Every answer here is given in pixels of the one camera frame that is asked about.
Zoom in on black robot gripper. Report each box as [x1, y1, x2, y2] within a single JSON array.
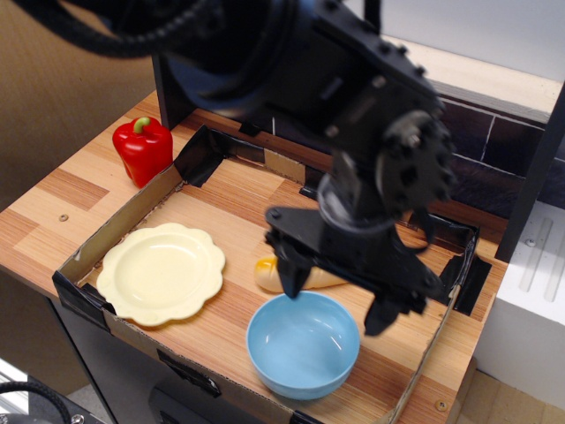
[[266, 176, 443, 336]]

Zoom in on light blue plastic bowl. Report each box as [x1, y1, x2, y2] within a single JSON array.
[[246, 291, 360, 401]]

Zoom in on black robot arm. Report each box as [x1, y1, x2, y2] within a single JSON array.
[[20, 1, 456, 336]]

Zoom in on cream scalloped plate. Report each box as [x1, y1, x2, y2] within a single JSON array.
[[96, 223, 226, 327]]

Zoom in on toy bread loaf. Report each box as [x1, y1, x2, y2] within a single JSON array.
[[254, 256, 347, 293]]

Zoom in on dark brick backsplash panel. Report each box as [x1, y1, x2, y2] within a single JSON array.
[[149, 52, 565, 261]]

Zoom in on red toy bell pepper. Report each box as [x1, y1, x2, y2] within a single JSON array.
[[112, 117, 173, 188]]

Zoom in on cardboard tray border with tape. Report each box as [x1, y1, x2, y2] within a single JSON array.
[[54, 132, 484, 423]]

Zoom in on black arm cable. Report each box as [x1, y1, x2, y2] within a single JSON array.
[[405, 207, 438, 257]]

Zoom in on black braided cable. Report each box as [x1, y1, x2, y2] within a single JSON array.
[[0, 380, 74, 424]]

